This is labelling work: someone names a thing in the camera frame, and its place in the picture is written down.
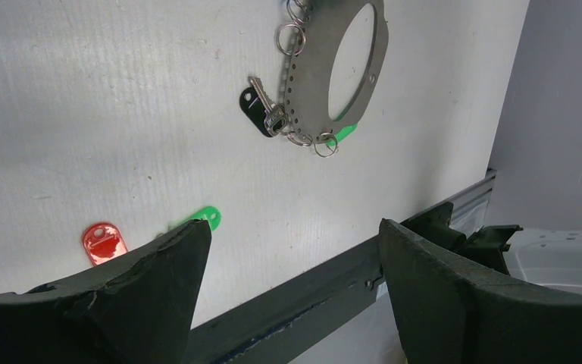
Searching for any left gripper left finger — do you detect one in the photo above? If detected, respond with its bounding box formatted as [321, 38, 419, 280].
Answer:
[0, 220, 211, 363]

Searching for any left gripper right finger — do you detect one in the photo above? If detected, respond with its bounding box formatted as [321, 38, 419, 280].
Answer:
[379, 219, 582, 363]

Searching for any green tag key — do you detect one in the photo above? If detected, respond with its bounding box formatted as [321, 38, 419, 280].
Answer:
[167, 206, 222, 231]

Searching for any metal keyring plate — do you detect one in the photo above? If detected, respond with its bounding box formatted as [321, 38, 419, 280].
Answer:
[276, 1, 389, 158]

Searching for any red tag key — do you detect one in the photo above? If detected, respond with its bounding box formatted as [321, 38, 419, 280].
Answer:
[81, 222, 128, 266]

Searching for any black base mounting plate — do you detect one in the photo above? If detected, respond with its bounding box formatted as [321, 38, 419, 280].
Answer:
[180, 200, 523, 364]

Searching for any green tag on plate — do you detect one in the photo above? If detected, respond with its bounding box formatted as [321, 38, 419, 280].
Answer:
[327, 124, 358, 148]

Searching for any black tag key on plate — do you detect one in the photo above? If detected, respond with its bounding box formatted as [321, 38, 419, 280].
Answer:
[239, 76, 289, 138]

